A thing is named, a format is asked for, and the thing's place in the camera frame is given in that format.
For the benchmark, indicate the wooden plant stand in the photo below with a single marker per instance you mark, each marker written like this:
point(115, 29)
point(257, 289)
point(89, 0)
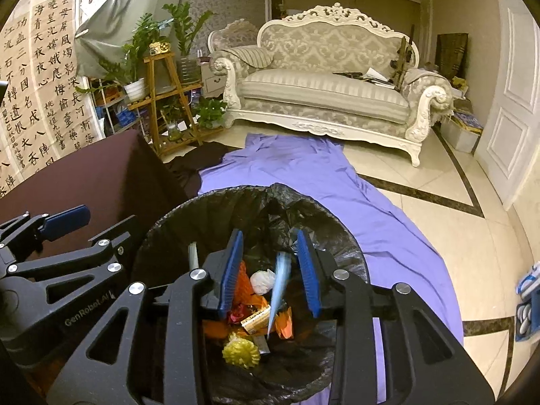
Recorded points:
point(162, 93)

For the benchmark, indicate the white drawer cabinet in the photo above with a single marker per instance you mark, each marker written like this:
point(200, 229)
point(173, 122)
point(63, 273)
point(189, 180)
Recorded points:
point(215, 80)

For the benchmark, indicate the striped grey blanket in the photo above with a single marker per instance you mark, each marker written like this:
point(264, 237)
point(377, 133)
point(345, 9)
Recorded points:
point(249, 55)

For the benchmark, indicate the small green floor plant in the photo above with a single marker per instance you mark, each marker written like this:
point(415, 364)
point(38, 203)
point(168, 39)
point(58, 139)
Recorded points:
point(209, 112)

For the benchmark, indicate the blue crate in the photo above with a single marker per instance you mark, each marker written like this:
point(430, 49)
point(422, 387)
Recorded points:
point(125, 117)

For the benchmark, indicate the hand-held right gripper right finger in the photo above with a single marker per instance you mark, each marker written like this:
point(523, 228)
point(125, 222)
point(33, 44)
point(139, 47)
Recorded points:
point(308, 274)

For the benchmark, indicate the storage box with blue lid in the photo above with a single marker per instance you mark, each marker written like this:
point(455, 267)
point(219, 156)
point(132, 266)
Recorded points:
point(462, 133)

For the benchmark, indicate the green plant in white pot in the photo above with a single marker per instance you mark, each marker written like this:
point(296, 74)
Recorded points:
point(136, 90)

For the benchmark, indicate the yellow ornate pot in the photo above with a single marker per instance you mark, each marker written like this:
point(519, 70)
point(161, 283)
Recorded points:
point(160, 47)

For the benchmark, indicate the black floor cloth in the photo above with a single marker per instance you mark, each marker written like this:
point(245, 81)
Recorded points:
point(194, 168)

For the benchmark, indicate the papers on sofa seat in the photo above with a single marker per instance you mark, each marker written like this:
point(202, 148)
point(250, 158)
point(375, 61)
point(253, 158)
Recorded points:
point(367, 76)

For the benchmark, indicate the calligraphy wall hanging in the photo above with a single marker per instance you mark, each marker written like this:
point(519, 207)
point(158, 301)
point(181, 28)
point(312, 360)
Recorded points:
point(38, 93)

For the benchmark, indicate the brown wooden object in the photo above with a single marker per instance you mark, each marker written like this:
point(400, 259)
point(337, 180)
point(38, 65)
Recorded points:
point(403, 59)

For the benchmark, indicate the dark woven panel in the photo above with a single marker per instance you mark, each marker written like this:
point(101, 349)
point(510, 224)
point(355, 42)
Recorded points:
point(451, 55)

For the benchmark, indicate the grey hanging cloth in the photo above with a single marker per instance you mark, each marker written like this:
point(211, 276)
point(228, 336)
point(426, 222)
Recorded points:
point(109, 38)

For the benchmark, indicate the white metal shelf rack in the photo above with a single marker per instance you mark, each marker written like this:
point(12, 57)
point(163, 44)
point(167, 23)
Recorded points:
point(105, 109)

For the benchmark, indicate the ornate white sofa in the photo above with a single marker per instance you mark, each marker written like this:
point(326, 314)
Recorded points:
point(320, 93)

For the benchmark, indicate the ornate white armchair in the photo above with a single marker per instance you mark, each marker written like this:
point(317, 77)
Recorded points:
point(232, 33)

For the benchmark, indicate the teal white powder sachet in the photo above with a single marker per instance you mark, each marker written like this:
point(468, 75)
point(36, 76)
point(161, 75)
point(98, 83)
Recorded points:
point(278, 287)

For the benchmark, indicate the white panel door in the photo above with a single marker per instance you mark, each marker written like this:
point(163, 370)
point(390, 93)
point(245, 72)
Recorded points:
point(514, 93)

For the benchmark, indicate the blue white slipper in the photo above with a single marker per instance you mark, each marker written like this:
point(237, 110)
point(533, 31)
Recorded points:
point(529, 280)

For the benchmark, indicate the yellow spiky ball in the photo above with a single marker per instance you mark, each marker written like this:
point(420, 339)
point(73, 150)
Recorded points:
point(241, 350)

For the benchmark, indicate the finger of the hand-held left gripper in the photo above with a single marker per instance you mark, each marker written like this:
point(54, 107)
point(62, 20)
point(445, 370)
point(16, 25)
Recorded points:
point(118, 236)
point(67, 219)

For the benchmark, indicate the dark brown tablecloth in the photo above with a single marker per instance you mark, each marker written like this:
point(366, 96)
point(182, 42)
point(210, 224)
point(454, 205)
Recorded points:
point(105, 177)

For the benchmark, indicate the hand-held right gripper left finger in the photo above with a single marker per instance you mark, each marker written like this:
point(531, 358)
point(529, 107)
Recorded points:
point(230, 274)

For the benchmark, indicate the trash bin with black bag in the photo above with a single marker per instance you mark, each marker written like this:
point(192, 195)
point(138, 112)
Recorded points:
point(261, 206)

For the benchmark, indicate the red plastic bag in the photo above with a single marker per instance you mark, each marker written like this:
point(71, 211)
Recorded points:
point(237, 314)

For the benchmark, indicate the green plant in glass vase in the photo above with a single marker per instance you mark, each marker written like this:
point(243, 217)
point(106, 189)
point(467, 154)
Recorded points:
point(187, 42)

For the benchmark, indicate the purple floor cloth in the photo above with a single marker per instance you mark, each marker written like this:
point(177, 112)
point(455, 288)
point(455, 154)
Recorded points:
point(337, 202)

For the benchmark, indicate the orange packet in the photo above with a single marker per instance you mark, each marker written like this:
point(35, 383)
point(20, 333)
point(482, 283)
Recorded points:
point(283, 325)

